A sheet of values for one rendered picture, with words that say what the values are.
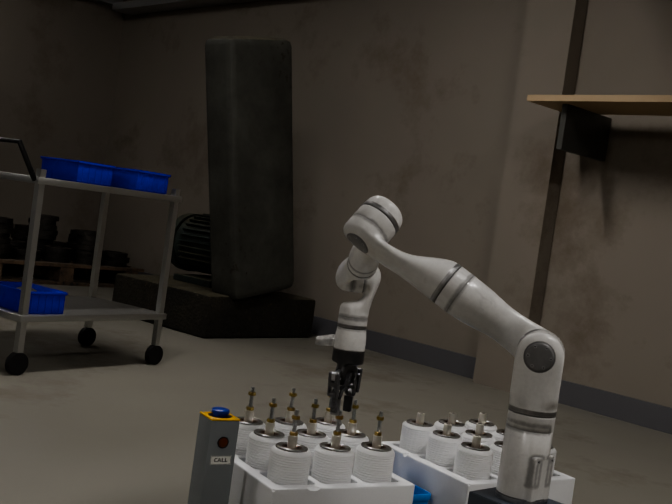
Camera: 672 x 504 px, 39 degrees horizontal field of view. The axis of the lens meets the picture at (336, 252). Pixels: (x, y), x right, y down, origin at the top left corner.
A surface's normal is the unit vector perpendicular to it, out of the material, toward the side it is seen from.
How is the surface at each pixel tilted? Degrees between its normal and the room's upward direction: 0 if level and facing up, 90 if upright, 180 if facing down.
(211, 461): 90
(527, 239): 90
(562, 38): 90
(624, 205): 90
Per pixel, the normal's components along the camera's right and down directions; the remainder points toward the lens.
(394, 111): -0.72, -0.07
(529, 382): -0.36, 0.03
